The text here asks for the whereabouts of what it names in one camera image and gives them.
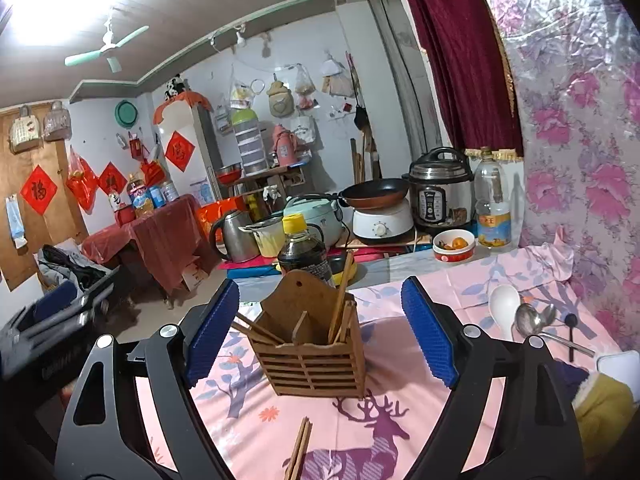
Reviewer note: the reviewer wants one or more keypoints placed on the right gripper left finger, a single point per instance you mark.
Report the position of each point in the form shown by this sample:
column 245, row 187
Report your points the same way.
column 132, row 416

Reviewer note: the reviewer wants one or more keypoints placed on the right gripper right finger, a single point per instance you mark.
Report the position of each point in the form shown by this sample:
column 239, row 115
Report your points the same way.
column 507, row 415

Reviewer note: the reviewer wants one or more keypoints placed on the wooden chopstick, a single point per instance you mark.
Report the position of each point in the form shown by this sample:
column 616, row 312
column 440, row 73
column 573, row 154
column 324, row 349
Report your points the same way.
column 345, row 322
column 259, row 329
column 337, row 313
column 300, row 451
column 287, row 464

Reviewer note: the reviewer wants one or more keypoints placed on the brown wooden utensil holder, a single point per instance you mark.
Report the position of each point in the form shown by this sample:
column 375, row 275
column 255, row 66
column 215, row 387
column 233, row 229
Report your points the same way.
column 300, row 311

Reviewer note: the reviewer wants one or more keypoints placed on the wooden chair with clothes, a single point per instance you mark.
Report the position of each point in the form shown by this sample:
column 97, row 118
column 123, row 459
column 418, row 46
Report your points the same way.
column 58, row 265

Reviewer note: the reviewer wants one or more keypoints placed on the metal spoon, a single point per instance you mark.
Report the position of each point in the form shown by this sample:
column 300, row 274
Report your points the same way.
column 529, row 322

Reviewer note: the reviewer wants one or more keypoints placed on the black small spoon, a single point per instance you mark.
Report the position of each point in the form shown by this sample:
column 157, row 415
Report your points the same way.
column 571, row 322

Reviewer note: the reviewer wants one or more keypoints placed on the white ceramic spoon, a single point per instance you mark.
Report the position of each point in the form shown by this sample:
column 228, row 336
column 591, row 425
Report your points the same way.
column 503, row 302

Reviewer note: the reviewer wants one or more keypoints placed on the pink deer-print tablecloth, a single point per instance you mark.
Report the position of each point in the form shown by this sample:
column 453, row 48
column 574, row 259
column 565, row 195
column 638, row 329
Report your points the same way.
column 379, row 436

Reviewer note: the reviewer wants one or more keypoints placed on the table with red cover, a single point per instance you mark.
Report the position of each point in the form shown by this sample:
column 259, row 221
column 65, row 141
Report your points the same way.
column 168, row 240

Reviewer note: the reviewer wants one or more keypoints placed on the yellow cooking oil bottle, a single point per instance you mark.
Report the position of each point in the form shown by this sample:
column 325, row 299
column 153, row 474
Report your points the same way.
column 139, row 196

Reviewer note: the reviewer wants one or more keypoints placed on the red white bowl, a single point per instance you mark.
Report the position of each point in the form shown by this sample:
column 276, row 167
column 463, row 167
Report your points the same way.
column 454, row 246

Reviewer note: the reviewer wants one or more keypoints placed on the red gift bag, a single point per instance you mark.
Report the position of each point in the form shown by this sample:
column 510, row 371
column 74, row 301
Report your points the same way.
column 208, row 215

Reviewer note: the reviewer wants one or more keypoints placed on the stainless steel electric kettle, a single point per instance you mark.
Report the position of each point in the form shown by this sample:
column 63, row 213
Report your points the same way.
column 228, row 239

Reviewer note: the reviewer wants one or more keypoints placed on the white refrigerator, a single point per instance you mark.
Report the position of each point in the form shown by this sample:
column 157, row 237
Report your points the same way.
column 189, row 144

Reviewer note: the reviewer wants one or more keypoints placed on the clear cooking oil bottle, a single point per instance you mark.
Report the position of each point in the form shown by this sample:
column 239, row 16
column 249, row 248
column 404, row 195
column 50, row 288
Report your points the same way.
column 492, row 202

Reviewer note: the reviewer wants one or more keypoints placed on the yellow enamel pot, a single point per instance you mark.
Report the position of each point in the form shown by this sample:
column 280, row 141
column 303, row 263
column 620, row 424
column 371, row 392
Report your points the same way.
column 268, row 235

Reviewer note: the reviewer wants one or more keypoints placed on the dark soy sauce bottle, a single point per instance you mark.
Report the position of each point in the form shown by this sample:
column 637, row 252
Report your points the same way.
column 304, row 249

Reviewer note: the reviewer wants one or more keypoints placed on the white electric hot plate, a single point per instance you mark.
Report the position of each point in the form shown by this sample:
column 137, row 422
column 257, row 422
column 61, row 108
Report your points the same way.
column 383, row 225

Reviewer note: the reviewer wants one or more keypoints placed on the black silver pressure cooker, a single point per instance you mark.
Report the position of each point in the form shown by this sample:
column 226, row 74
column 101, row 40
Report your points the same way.
column 441, row 190

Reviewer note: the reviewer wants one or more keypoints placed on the copper frying pan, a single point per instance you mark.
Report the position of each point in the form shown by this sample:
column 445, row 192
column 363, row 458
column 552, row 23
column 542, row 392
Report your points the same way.
column 375, row 194

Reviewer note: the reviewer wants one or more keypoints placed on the mint green rice cooker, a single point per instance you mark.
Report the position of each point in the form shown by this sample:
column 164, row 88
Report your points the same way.
column 322, row 212

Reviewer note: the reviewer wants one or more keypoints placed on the green ceiling fan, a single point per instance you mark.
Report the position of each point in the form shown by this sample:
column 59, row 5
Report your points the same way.
column 108, row 49

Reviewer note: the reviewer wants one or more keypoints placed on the stacked steamer with green lid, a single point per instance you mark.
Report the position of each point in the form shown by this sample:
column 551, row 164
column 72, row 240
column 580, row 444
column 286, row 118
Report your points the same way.
column 248, row 137

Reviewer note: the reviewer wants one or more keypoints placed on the pink thermos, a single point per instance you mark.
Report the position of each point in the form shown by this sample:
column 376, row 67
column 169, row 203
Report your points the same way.
column 284, row 144

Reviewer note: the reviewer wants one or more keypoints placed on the maroon velvet curtain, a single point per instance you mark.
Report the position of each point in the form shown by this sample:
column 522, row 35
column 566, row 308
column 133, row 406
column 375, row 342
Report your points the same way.
column 475, row 98

